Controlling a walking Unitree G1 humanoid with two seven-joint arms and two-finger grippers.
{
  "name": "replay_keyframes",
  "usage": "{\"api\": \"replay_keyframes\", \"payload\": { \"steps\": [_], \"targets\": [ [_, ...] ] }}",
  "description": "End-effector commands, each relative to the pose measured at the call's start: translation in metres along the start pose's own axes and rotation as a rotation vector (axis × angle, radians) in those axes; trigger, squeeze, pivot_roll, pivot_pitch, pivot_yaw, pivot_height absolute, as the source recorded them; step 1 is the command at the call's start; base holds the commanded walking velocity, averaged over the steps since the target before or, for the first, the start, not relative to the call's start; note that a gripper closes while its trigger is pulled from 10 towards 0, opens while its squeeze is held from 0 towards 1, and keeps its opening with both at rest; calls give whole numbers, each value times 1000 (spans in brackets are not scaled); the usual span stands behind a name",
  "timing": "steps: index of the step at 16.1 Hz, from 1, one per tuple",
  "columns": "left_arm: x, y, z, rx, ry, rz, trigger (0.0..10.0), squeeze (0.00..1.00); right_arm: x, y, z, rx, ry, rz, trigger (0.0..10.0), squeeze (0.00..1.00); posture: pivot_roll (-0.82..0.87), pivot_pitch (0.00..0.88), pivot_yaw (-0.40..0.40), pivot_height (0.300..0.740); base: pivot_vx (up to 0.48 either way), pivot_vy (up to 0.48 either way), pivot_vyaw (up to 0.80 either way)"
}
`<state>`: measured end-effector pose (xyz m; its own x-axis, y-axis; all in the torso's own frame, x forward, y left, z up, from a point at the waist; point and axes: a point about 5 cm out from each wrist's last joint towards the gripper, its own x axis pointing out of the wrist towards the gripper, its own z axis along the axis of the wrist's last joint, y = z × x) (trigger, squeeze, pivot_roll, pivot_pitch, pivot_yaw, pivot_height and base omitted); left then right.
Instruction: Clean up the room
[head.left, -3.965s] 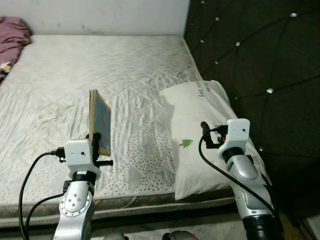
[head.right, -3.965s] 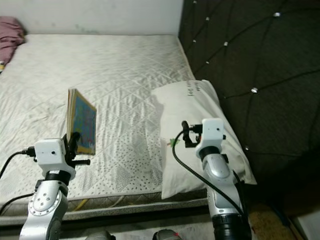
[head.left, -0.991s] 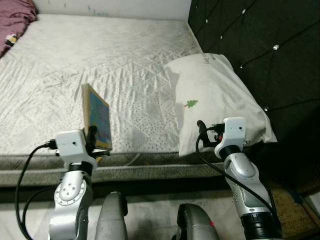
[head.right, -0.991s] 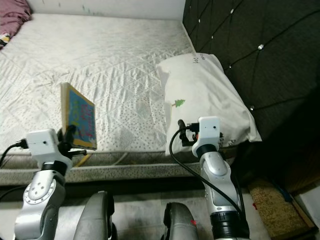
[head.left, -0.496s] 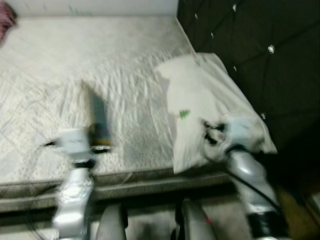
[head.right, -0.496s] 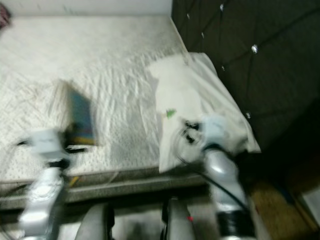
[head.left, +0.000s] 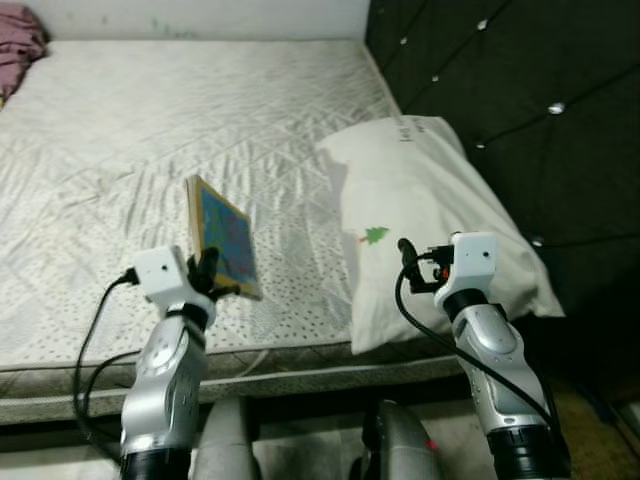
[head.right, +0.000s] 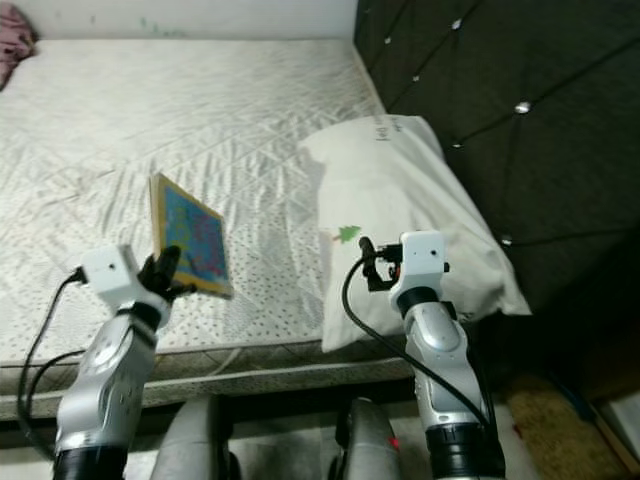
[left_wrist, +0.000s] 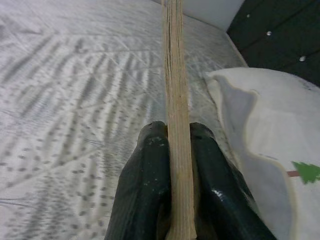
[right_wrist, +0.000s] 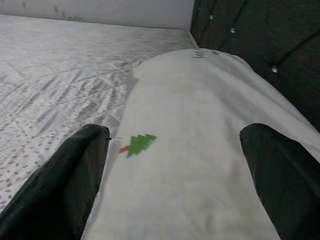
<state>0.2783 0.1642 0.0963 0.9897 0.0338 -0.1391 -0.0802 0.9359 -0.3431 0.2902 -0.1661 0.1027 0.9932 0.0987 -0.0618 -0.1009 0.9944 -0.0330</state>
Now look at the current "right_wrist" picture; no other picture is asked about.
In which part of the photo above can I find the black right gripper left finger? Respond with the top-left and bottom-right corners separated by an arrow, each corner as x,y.
0,124 -> 111,240

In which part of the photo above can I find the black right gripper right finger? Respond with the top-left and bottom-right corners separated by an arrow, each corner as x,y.
239,122 -> 320,240

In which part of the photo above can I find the white pillow green tree print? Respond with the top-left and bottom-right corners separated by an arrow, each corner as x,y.
82,48 -> 320,240

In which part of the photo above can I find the grey patterned mattress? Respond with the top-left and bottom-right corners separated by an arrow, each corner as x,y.
0,13 -> 200,213

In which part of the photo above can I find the black tufted headboard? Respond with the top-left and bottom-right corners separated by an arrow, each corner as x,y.
189,0 -> 320,132

